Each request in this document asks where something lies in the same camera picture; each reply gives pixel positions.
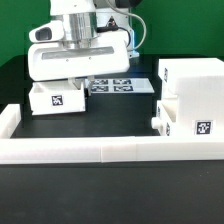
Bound white front fence wall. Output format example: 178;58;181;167
0;136;224;164

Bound white left fence wall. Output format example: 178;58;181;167
0;104;21;139

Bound white drawer with tag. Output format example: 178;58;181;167
29;80;86;115
151;99;177;136

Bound white drawer cabinet box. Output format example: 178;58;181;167
158;58;224;137

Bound white front drawer with tag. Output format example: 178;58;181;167
151;99;177;136

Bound white plate with fiducial tags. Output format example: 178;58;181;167
85;78;154;94

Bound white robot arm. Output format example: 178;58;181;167
28;0;140;81

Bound white fence wall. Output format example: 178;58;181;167
0;136;224;164
0;104;21;139

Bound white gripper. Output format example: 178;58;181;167
28;20;130;81

